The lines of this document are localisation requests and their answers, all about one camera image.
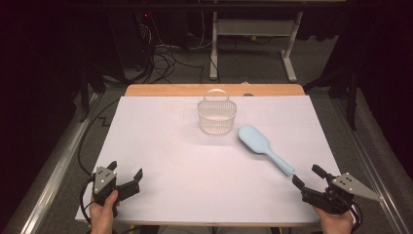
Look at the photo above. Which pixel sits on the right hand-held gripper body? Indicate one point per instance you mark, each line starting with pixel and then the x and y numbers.
pixel 324 201

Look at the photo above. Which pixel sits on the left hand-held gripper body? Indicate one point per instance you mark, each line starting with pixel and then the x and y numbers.
pixel 104 182

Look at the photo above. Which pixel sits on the light blue hairbrush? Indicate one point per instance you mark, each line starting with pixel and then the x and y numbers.
pixel 255 140

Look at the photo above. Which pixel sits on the white plastic basket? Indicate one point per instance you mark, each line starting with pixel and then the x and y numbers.
pixel 217 125

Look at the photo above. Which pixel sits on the person's right hand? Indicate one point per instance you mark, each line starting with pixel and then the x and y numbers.
pixel 336 224

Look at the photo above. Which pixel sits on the person's left hand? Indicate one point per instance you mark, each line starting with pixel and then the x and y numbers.
pixel 101 217

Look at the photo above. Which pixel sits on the white foam board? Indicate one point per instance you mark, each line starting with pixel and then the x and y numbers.
pixel 181 182

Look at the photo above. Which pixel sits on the black stand leg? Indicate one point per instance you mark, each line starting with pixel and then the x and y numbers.
pixel 85 94
pixel 351 100

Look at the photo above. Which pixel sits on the dark computer tower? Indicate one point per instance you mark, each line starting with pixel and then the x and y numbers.
pixel 130 42

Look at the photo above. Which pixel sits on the small yellow ball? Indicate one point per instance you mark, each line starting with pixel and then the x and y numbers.
pixel 253 38

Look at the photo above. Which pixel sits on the aluminium floor rail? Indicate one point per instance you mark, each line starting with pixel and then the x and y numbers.
pixel 373 162
pixel 61 165

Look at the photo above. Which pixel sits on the white metal stand frame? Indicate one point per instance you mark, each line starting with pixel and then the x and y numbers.
pixel 256 27

